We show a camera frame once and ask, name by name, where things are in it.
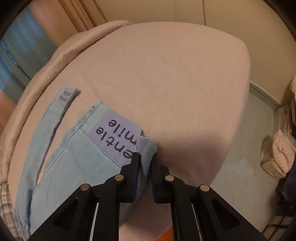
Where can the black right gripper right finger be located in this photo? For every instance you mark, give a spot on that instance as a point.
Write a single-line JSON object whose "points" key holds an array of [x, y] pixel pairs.
{"points": [[198, 213]]}

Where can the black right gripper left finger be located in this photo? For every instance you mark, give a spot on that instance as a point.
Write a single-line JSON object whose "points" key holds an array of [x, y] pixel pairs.
{"points": [[92, 212]]}

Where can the light blue denim pants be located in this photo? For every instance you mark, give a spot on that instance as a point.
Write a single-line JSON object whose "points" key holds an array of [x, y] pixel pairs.
{"points": [[93, 150]]}

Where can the orange bed base fabric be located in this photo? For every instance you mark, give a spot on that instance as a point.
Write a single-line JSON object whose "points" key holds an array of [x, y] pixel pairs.
{"points": [[167, 235]]}

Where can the plaid pillow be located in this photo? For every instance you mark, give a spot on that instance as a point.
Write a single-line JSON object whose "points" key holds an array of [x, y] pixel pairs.
{"points": [[7, 211]]}

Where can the pink bed sheet mattress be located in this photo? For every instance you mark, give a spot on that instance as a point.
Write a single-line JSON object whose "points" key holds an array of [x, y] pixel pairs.
{"points": [[184, 85]]}

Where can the stack of books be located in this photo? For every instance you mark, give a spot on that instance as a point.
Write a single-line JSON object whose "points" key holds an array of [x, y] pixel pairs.
{"points": [[287, 119]]}

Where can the pink folded comforter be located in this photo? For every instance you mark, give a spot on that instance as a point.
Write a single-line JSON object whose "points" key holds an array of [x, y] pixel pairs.
{"points": [[67, 52]]}

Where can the blue sheer curtain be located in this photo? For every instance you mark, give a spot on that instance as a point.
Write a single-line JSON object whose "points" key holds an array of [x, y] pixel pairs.
{"points": [[25, 49]]}

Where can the pink curtain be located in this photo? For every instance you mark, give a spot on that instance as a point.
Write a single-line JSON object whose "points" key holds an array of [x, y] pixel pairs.
{"points": [[63, 19]]}

